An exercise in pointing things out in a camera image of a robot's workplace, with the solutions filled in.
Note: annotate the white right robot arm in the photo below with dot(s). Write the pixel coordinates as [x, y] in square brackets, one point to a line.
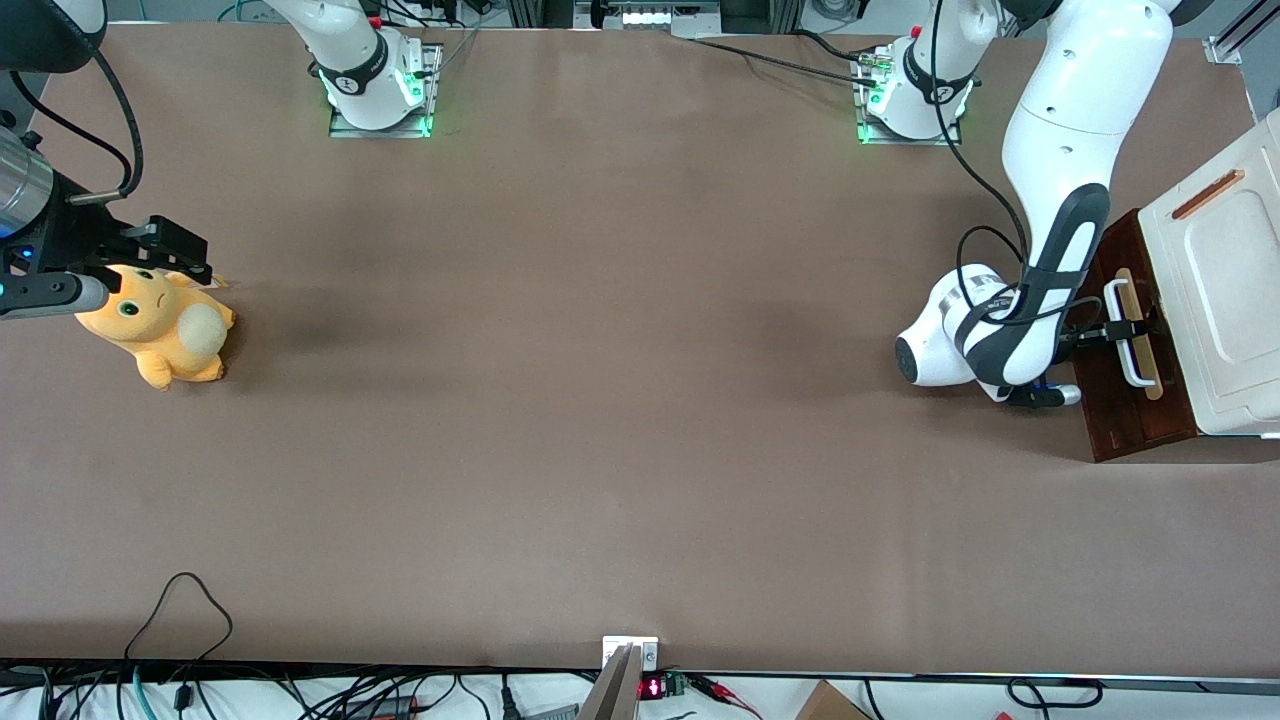
[350, 60]

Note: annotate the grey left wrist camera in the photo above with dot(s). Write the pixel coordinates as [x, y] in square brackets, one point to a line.
[1055, 396]

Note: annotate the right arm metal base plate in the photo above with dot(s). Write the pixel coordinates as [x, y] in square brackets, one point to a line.
[434, 90]

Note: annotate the black power adapter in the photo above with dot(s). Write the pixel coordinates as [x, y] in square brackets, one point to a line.
[385, 706]

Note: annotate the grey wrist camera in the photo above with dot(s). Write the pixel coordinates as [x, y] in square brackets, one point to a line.
[1055, 396]
[50, 293]

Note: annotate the grey wedge-shaped mount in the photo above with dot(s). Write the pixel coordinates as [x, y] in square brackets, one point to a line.
[610, 695]

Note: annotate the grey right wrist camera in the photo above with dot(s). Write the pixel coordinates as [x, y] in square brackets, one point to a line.
[50, 293]

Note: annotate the red clip test leads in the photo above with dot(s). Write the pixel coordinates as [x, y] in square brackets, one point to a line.
[715, 687]

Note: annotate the red LED display module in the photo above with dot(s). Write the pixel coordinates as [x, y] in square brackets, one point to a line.
[655, 687]

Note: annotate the orange plush toy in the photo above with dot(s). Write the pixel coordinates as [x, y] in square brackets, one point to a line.
[190, 335]

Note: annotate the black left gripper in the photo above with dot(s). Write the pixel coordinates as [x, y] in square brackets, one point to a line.
[1087, 336]

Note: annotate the white metal bracket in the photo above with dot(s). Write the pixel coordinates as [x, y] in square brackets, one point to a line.
[645, 650]

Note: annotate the dark wooden drawer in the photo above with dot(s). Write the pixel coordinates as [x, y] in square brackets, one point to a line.
[1110, 420]

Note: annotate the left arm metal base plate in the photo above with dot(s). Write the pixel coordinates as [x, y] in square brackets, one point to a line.
[880, 140]

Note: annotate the black power plug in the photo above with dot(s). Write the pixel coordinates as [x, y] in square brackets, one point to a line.
[508, 705]

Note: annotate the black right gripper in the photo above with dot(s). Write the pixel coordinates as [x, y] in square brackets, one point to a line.
[72, 236]

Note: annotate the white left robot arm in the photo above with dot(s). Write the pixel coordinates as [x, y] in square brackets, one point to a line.
[1080, 90]

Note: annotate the white lit power strip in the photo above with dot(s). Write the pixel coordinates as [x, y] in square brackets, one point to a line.
[650, 15]

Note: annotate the brown cardboard piece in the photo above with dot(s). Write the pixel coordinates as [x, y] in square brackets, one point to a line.
[830, 705]

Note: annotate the aluminium frame profile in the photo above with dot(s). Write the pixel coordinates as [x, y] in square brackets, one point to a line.
[1240, 40]

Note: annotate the white drawer cabinet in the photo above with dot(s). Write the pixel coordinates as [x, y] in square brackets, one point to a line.
[1230, 300]

